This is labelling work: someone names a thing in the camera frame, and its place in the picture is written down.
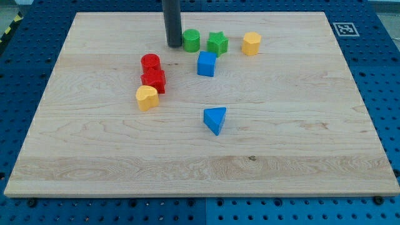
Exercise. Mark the yellow hexagon block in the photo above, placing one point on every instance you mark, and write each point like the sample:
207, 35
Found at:
251, 43

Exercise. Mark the blue triangle block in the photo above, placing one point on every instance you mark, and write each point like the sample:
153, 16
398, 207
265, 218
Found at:
214, 119

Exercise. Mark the blue cube block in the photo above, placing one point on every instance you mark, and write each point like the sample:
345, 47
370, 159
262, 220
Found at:
206, 63

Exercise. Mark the red star block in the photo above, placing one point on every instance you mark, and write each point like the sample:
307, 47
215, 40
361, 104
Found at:
156, 79

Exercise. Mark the yellow heart block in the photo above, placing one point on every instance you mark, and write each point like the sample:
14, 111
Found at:
147, 97

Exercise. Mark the wooden board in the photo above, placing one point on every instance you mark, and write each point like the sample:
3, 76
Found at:
295, 124

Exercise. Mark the red cylinder block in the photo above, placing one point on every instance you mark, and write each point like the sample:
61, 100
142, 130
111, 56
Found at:
150, 61

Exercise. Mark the green star block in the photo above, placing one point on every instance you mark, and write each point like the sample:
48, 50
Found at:
217, 43

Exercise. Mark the green cylinder block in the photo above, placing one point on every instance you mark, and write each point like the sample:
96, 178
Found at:
191, 40

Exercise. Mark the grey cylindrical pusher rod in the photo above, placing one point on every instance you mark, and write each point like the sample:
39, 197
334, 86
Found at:
172, 22

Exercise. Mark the white fiducial marker tag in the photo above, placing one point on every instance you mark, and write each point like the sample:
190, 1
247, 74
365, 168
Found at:
345, 29

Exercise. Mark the black yellow hazard tape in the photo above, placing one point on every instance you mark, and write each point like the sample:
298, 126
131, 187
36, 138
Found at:
11, 29

